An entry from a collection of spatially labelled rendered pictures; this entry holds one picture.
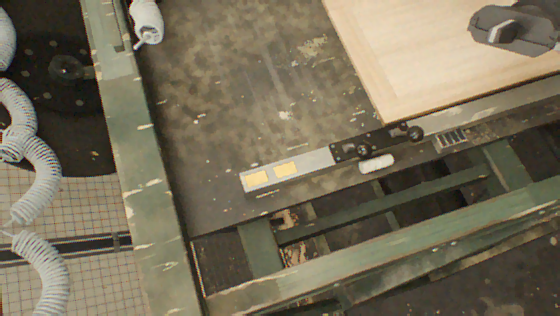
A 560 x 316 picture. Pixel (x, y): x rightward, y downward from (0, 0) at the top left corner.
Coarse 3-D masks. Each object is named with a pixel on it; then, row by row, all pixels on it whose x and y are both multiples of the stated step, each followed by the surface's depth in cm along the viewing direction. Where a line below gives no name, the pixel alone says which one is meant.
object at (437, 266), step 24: (552, 144) 131; (432, 168) 175; (384, 192) 258; (456, 192) 170; (312, 216) 216; (552, 216) 135; (480, 240) 152; (504, 240) 153; (528, 240) 198; (408, 264) 174; (432, 264) 166; (456, 264) 224; (336, 288) 204; (360, 288) 193; (384, 288) 183; (408, 288) 223
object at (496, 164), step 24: (504, 144) 116; (480, 168) 115; (504, 168) 113; (408, 192) 112; (432, 192) 112; (504, 192) 112; (336, 216) 109; (360, 216) 109; (264, 240) 105; (288, 240) 106; (264, 264) 102
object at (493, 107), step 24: (504, 96) 113; (528, 96) 113; (552, 96) 114; (432, 120) 110; (456, 120) 110; (480, 120) 111; (408, 144) 109; (264, 168) 104; (312, 168) 104; (336, 168) 107; (264, 192) 105
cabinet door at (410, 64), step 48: (336, 0) 128; (384, 0) 129; (432, 0) 129; (480, 0) 129; (384, 48) 122; (432, 48) 122; (480, 48) 122; (384, 96) 115; (432, 96) 115; (480, 96) 117
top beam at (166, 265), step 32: (96, 0) 116; (96, 32) 112; (128, 32) 112; (96, 64) 108; (128, 64) 108; (128, 96) 104; (128, 128) 101; (128, 160) 98; (160, 160) 98; (128, 192) 95; (160, 192) 95; (160, 224) 92; (160, 256) 89; (192, 256) 97; (160, 288) 87; (192, 288) 87
